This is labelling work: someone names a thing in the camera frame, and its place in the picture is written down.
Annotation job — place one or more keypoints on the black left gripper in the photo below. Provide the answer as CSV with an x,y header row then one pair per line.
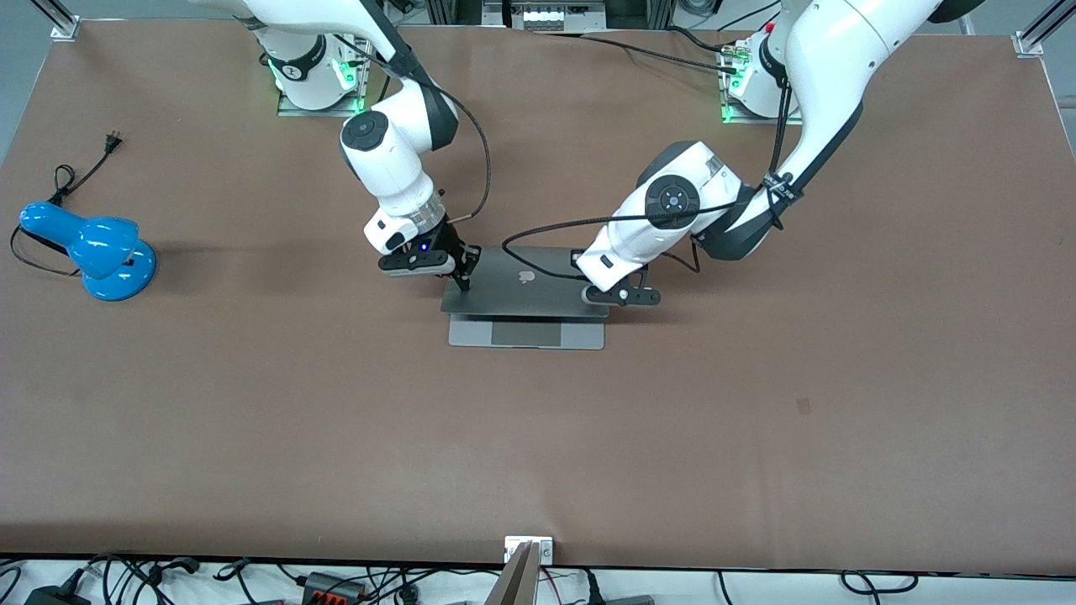
x,y
573,263

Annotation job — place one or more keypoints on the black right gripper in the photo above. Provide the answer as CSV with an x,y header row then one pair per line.
x,y
448,241

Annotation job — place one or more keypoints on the grey laptop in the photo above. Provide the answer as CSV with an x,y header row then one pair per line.
x,y
525,294

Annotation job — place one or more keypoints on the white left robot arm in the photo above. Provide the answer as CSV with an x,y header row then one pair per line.
x,y
832,50

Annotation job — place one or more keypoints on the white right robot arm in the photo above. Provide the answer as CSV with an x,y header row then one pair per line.
x,y
391,168

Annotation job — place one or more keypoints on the white power strip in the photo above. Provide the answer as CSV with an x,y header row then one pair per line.
x,y
551,15

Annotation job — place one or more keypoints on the black and orange connector block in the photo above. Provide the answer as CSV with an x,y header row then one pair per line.
x,y
332,586

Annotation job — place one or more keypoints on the black power adapter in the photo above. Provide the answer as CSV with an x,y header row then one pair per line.
x,y
55,595

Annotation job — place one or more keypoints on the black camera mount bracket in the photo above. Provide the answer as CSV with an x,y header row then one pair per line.
x,y
636,279

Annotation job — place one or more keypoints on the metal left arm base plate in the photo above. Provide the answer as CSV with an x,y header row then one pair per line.
x,y
727,113

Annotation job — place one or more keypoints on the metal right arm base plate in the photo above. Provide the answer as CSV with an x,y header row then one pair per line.
x,y
290,107

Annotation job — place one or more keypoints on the white table edge bracket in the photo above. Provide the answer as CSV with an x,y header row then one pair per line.
x,y
545,550

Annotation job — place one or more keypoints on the grey metal camera post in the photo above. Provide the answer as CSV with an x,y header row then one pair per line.
x,y
514,580

